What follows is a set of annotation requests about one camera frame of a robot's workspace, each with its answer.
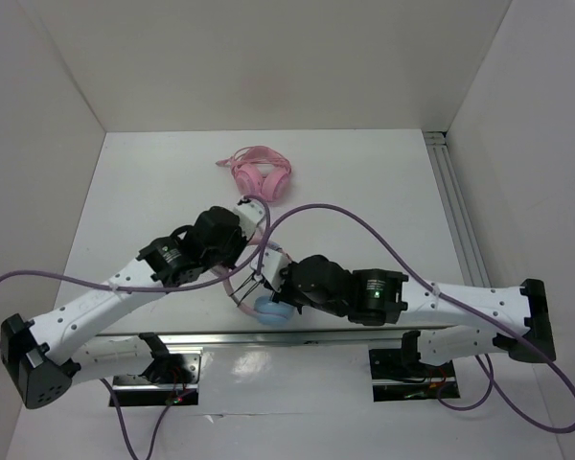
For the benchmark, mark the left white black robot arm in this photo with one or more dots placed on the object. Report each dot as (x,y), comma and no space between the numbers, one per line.
(48,354)

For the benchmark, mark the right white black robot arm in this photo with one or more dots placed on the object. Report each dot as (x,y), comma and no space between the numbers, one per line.
(442,322)

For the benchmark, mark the pink blue cat-ear headphones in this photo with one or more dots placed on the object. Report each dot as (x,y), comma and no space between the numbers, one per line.
(264,310)

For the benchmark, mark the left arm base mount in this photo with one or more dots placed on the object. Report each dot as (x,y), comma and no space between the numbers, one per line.
(170,378)

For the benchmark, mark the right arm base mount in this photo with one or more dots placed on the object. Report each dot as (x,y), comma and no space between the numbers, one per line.
(393,381)

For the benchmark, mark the pink headphones with wrapped cable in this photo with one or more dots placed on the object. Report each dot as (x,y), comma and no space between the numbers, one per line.
(259,171)

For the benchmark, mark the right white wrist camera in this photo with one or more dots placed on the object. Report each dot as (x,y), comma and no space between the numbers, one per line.
(270,273)

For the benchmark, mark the aluminium rail right edge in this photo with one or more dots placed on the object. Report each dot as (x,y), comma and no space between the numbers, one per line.
(462,233)

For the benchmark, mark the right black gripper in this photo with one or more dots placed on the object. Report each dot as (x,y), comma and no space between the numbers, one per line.
(282,293)

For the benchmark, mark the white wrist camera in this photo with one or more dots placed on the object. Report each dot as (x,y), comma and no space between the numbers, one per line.
(252,217)
(270,273)

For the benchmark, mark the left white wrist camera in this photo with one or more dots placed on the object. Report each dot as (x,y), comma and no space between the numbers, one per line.
(252,217)

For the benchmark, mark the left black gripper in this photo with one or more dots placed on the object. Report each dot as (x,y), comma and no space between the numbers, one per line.
(241,244)

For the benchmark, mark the aluminium rail front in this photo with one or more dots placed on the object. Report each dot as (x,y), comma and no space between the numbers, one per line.
(268,337)

